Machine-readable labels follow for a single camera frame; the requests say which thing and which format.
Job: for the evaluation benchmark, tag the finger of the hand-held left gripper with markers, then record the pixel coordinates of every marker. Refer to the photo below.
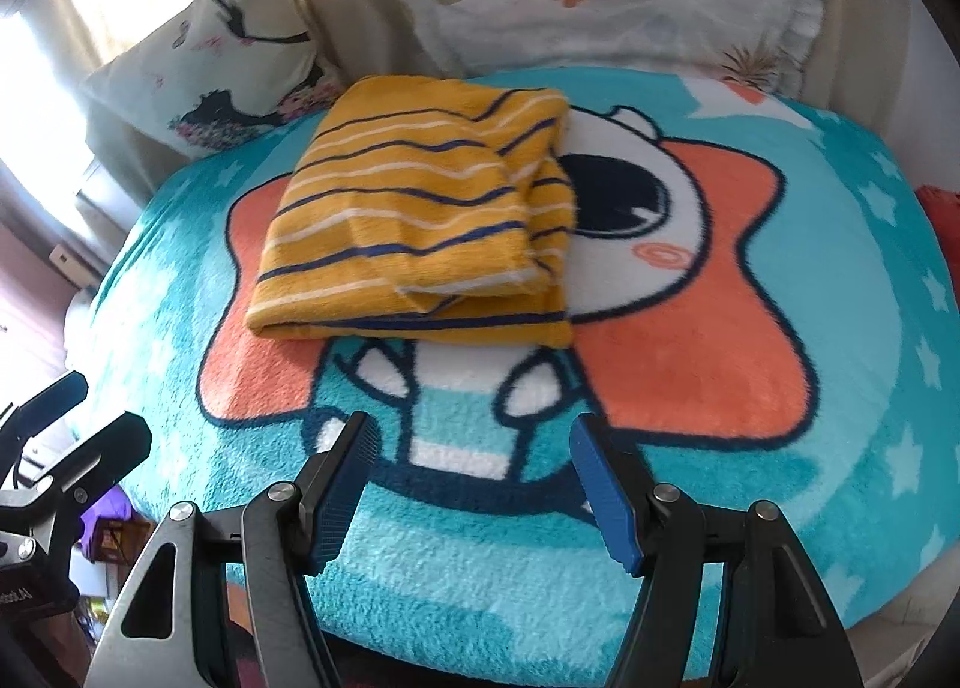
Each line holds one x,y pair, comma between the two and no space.
52,395
105,444

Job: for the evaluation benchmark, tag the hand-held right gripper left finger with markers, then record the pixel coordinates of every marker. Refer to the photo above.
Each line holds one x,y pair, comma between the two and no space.
337,493

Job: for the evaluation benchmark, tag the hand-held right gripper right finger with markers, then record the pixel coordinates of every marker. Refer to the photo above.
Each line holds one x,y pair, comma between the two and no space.
607,500

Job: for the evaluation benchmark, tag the yellow striped sweater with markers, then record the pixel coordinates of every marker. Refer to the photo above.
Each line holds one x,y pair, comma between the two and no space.
390,223

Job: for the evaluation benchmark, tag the purple bag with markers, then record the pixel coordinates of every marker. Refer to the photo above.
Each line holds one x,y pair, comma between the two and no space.
112,508

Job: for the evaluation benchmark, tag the teal printed blanket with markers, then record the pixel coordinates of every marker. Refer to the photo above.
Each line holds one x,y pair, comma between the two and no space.
750,433

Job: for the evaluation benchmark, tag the figure print pillow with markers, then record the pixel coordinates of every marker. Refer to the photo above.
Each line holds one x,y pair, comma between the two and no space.
202,65

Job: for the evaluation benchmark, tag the red cloth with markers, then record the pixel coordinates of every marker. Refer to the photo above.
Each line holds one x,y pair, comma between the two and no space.
941,215

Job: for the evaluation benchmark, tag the beige curtain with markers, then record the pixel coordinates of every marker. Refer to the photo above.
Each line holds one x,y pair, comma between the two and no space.
322,5

